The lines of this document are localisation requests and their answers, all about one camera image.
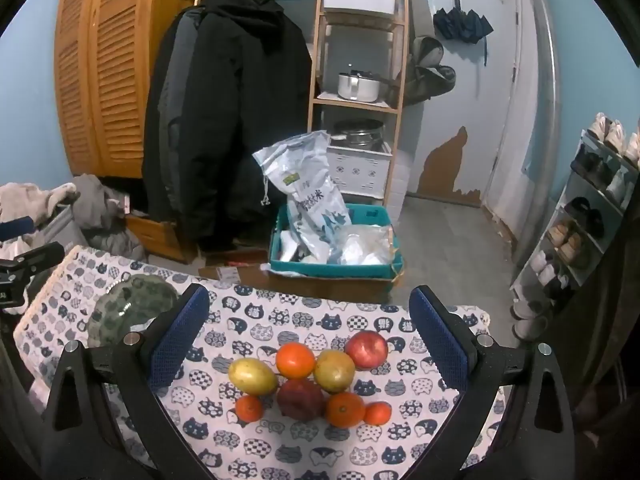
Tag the grey jacket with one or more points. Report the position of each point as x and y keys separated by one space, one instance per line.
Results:
x=175 y=85

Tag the teal box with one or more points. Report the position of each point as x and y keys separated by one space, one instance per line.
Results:
x=330 y=270

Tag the grey sweatshirt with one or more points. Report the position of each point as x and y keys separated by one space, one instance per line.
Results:
x=100 y=210

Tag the black hooded coat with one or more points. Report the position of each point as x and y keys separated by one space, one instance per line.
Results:
x=240 y=110

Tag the wooden drawer base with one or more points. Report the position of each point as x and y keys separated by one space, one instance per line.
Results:
x=155 y=237

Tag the clear plastic bag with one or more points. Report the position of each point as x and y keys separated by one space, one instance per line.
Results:
x=367 y=247

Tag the small tangerine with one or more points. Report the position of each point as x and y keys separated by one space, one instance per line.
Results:
x=377 y=413
x=248 y=407

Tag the white patterned basket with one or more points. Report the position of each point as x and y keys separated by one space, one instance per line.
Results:
x=360 y=170

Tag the dark red apple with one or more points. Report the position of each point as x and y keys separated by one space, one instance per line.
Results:
x=300 y=399

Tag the steel pot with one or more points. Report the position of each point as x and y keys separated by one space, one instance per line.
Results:
x=357 y=132

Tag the grey hanging bag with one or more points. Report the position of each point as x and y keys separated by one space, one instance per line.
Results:
x=425 y=50

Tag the black jacket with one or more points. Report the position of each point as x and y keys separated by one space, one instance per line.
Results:
x=152 y=160

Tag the wooden shelf rack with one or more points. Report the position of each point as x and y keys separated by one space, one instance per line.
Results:
x=350 y=106

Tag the metal cooking pot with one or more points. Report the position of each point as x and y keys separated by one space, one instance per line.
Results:
x=356 y=86

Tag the green glass bowl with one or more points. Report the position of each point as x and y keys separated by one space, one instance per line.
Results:
x=130 y=300

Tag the grey laundry bag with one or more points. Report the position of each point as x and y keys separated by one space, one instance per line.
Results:
x=60 y=232

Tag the wooden louvered wardrobe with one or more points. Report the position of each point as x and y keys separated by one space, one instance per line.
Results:
x=110 y=60

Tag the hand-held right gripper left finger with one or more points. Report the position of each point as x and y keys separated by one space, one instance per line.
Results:
x=182 y=330

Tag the dark blue umbrella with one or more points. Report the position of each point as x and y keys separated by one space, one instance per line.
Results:
x=460 y=22

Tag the large orange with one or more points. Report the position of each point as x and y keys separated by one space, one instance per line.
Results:
x=295 y=360
x=345 y=409

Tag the olive hanging bag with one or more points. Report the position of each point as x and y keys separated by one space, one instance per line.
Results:
x=432 y=82

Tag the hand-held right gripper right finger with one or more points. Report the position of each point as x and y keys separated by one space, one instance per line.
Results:
x=440 y=340

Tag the bright red apple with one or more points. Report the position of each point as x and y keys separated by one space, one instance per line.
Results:
x=366 y=350

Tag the grey door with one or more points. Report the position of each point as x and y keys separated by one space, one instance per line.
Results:
x=495 y=85

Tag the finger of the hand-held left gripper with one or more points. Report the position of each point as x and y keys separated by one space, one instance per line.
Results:
x=37 y=259
x=15 y=228

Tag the metal pipe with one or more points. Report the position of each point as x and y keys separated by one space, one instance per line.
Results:
x=545 y=110

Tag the small cardboard box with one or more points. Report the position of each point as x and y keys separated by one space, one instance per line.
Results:
x=235 y=272

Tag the grey shoe rack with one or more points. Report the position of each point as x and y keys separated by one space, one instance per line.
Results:
x=572 y=185

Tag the cat print tablecloth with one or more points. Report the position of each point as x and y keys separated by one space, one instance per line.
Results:
x=300 y=320

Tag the white rice bag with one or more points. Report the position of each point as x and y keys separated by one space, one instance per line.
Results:
x=310 y=195

